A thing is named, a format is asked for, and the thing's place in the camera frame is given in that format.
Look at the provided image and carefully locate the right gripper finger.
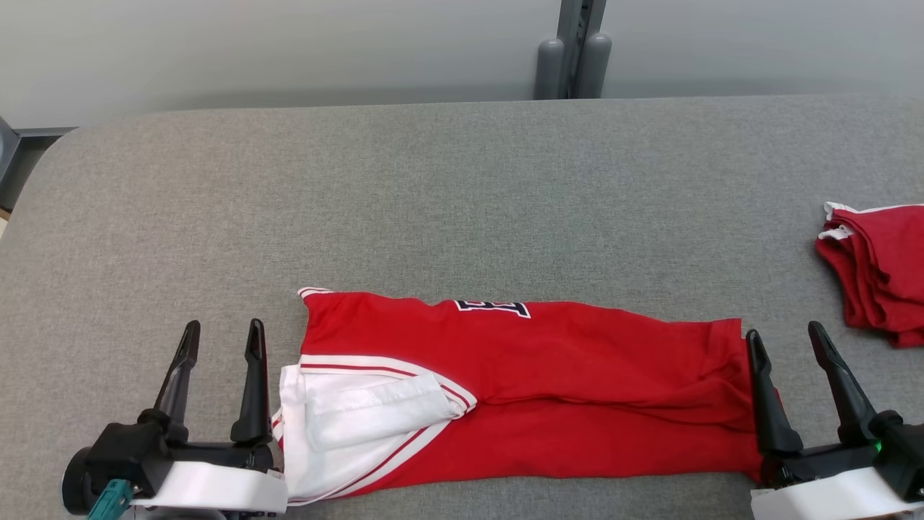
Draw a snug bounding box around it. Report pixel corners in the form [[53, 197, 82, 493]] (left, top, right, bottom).
[[746, 329, 804, 457], [808, 321, 879, 447]]

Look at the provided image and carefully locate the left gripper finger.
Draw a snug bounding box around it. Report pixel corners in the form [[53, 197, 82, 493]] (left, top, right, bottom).
[[139, 321, 201, 443], [230, 318, 274, 444]]

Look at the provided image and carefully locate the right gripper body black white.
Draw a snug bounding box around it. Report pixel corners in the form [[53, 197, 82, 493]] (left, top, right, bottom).
[[751, 444, 919, 520]]

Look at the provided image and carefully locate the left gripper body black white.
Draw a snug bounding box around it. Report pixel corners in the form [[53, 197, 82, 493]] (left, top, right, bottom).
[[61, 441, 289, 516]]

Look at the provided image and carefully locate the red white jersey with tag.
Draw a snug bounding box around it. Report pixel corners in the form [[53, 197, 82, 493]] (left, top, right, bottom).
[[271, 287, 784, 506]]

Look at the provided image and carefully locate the grey metal frame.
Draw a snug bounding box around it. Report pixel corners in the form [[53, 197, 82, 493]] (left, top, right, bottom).
[[0, 116, 77, 212]]

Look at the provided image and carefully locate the grey metal post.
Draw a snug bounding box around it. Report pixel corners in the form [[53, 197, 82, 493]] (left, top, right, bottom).
[[533, 0, 613, 100]]

